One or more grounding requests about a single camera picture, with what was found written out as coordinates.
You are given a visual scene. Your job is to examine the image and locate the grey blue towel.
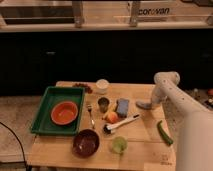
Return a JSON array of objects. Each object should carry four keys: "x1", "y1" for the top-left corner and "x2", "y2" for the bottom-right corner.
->
[{"x1": 136, "y1": 101, "x2": 152, "y2": 110}]

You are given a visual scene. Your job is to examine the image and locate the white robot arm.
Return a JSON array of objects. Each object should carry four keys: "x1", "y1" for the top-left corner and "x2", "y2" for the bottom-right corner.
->
[{"x1": 151, "y1": 71, "x2": 213, "y2": 171}]

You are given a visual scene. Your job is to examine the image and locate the purple bowl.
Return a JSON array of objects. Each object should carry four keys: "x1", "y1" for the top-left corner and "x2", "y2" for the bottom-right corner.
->
[{"x1": 73, "y1": 129, "x2": 100, "y2": 158}]

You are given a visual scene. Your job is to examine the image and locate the orange bowl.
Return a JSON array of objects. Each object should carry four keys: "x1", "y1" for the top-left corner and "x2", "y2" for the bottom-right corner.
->
[{"x1": 50, "y1": 101, "x2": 78, "y2": 125}]

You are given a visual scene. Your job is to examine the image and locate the blue sponge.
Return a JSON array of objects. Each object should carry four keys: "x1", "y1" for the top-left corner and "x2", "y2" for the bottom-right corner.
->
[{"x1": 116, "y1": 99, "x2": 129, "y2": 118}]

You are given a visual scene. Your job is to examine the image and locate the peach apple fruit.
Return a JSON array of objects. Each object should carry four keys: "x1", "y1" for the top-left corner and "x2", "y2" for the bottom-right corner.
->
[{"x1": 104, "y1": 112, "x2": 118, "y2": 124}]

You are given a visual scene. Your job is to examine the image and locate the dark metal cup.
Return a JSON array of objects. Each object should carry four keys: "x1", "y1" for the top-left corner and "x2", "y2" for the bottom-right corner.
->
[{"x1": 98, "y1": 97, "x2": 109, "y2": 113}]

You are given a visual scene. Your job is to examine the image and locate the green plastic cup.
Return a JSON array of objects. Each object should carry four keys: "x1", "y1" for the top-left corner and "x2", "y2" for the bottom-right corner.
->
[{"x1": 112, "y1": 136, "x2": 127, "y2": 154}]

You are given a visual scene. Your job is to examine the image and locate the white cup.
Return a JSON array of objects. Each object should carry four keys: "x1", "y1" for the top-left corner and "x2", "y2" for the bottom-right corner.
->
[{"x1": 96, "y1": 79, "x2": 109, "y2": 94}]

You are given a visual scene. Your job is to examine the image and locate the silver fork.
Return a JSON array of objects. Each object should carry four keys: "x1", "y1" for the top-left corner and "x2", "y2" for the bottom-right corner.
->
[{"x1": 87, "y1": 104, "x2": 95, "y2": 129}]

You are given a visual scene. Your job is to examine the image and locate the red grape bunch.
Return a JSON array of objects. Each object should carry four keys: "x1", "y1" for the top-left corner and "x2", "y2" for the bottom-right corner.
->
[{"x1": 73, "y1": 83, "x2": 93, "y2": 94}]

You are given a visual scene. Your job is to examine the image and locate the green plastic tray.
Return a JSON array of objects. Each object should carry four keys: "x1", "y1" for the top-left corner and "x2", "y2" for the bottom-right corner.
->
[{"x1": 31, "y1": 86, "x2": 85, "y2": 136}]

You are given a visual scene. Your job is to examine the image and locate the black cable left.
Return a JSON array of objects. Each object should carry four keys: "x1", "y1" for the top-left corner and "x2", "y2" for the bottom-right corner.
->
[{"x1": 0, "y1": 121, "x2": 33, "y2": 171}]

